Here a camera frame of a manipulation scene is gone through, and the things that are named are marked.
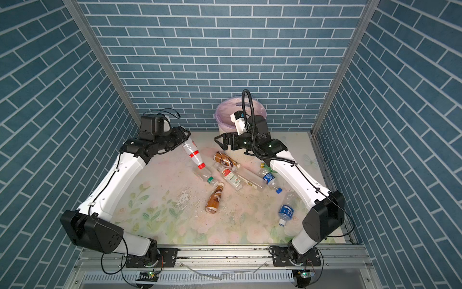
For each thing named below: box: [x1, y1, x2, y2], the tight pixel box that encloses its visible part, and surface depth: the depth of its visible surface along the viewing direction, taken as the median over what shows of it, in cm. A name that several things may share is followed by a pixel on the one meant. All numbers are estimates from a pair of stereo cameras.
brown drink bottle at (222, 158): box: [212, 151, 241, 169], surface depth 104 cm
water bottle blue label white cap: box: [278, 190, 297, 227], surface depth 84 cm
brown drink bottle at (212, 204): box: [204, 181, 225, 215], surface depth 87 cm
